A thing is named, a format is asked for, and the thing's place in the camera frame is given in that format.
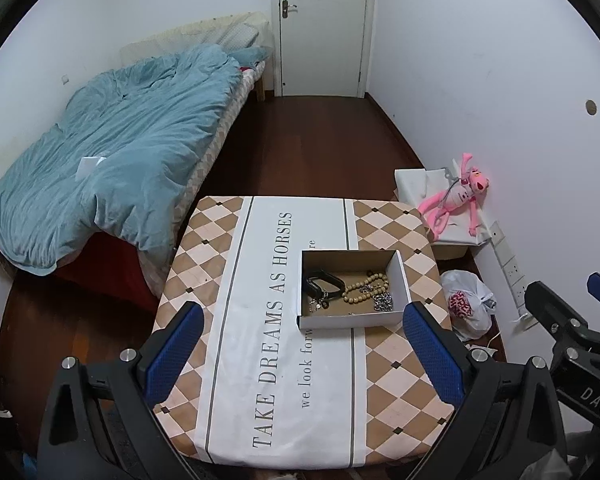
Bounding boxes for wooden bead bracelet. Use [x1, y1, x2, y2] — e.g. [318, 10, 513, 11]
[341, 271, 391, 306]

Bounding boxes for black fitness band watch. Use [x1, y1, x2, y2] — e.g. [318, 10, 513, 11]
[302, 270, 346, 300]

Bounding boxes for white plastic bag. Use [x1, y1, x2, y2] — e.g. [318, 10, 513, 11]
[440, 270, 496, 341]

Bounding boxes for white cardboard box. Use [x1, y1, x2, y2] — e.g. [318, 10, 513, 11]
[297, 249, 412, 330]

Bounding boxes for pink panther plush toy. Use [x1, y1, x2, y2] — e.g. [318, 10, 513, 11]
[417, 153, 490, 240]

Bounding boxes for bed with patterned mattress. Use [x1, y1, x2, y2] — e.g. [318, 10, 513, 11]
[0, 11, 272, 302]

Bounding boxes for teal blue duvet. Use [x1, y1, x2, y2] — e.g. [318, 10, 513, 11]
[0, 42, 272, 276]

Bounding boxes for white door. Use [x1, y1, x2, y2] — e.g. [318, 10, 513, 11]
[272, 0, 375, 99]

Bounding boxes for white wall socket strip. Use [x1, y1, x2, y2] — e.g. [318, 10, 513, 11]
[489, 221, 538, 332]

